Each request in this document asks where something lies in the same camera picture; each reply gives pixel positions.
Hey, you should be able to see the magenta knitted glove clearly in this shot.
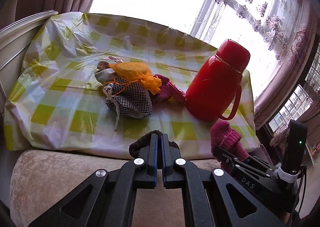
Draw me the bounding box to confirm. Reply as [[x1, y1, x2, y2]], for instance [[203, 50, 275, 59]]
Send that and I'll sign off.
[[210, 120, 249, 173], [150, 74, 186, 103]]

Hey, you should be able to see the beige sofa cushion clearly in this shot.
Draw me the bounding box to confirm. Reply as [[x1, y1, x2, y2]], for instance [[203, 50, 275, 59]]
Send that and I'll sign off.
[[9, 149, 226, 227]]

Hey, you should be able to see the pink floral fabric pouch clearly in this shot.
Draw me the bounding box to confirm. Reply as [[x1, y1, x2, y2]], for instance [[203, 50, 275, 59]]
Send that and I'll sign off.
[[97, 56, 122, 71]]

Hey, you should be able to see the dark knitted cloth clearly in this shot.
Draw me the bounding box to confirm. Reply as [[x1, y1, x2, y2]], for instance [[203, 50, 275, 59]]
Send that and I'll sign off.
[[129, 130, 163, 158]]

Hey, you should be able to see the red thermos flask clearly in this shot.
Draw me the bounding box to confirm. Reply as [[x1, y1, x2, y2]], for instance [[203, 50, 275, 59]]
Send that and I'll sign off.
[[185, 39, 251, 122]]

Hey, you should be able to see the orange mesh bag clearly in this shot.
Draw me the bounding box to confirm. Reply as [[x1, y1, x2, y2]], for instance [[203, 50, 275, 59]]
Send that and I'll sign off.
[[109, 62, 162, 95]]

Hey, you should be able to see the grey herringbone drawstring pouch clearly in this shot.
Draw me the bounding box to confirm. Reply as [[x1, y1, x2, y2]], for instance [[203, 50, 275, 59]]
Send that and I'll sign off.
[[95, 68, 118, 85]]

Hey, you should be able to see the green checkered plastic tablecloth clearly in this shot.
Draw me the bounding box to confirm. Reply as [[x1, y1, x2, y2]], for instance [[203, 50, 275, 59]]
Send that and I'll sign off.
[[3, 11, 261, 160]]

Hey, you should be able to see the purple floral curtain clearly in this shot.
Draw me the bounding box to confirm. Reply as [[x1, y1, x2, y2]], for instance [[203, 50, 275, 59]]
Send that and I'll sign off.
[[253, 4, 320, 147]]

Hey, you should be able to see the silver white sofa frame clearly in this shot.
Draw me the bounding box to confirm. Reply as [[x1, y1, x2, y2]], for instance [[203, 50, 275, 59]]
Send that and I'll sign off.
[[0, 10, 58, 113]]

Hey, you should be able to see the sheer floral lace curtain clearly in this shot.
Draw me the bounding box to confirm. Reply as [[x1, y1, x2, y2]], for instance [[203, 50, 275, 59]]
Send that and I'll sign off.
[[120, 0, 311, 62]]

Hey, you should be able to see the black white houndstooth pouch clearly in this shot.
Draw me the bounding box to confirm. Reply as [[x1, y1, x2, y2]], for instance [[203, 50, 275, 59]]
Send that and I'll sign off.
[[102, 77, 152, 130]]

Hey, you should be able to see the black tracker device green light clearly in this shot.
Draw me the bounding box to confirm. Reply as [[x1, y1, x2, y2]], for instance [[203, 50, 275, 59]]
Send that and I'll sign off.
[[281, 120, 308, 176]]

